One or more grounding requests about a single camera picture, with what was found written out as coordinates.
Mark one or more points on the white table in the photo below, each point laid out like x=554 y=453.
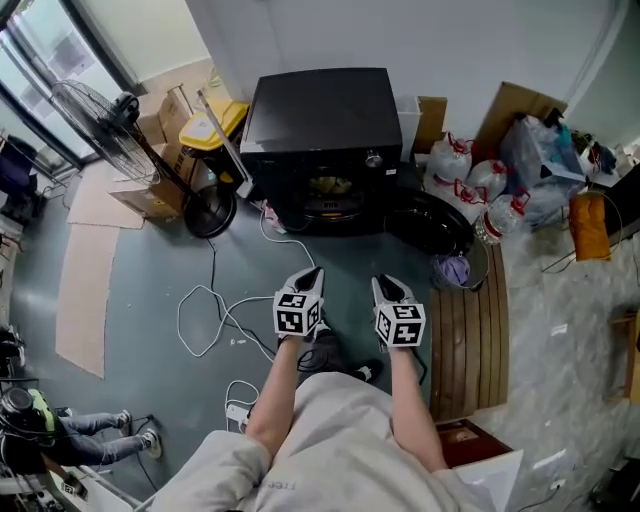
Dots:
x=100 y=492

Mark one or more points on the person's black shoe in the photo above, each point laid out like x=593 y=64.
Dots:
x=367 y=372
x=322 y=330

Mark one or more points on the purple cloth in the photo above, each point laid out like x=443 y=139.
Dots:
x=452 y=270

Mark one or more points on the white board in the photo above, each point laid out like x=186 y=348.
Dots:
x=495 y=480

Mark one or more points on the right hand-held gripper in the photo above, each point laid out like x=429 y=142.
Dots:
x=400 y=325

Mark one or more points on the big brown cardboard panel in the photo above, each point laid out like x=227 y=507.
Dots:
x=510 y=105

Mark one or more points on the metal mesh waste basket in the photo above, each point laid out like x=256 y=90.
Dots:
x=480 y=265

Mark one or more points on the brown wooden box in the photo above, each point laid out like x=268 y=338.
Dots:
x=465 y=440

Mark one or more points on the pink and white packet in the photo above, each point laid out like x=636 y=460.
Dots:
x=274 y=217

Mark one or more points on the orange bag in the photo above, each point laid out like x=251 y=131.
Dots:
x=590 y=227

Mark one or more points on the person's left black shoe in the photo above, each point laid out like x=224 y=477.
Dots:
x=322 y=330

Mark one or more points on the wooden slatted board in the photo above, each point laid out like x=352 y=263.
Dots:
x=470 y=340

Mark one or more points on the pile of clear plastic bags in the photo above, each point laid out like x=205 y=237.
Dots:
x=535 y=160

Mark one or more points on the white pole tool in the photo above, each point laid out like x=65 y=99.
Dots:
x=245 y=187

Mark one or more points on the large brown cardboard box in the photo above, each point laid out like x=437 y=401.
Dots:
x=150 y=195

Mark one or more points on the yellow laundry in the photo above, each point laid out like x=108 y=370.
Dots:
x=330 y=185

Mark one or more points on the flat beige cardboard sheet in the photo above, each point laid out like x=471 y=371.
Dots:
x=85 y=300
x=100 y=205

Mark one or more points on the person's black trousers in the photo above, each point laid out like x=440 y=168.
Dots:
x=335 y=355

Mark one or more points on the black pedestal fan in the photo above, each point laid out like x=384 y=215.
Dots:
x=210 y=217

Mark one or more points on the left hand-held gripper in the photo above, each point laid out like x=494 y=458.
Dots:
x=295 y=315

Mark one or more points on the person's left forearm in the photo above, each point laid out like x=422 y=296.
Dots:
x=272 y=400

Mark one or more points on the person's right black shoe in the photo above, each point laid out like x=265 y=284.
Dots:
x=367 y=372

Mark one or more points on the white power strip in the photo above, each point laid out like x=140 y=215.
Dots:
x=237 y=414

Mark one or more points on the black washing machine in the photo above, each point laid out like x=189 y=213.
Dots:
x=320 y=110

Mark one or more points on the person's right forearm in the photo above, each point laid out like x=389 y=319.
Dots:
x=415 y=405

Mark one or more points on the white panel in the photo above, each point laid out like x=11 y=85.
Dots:
x=409 y=125

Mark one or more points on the small brown cardboard sheet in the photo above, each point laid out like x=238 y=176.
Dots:
x=432 y=122

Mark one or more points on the dark blue chair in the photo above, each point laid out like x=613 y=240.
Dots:
x=15 y=170

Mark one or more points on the person's beige shirt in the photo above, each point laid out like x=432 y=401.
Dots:
x=340 y=450

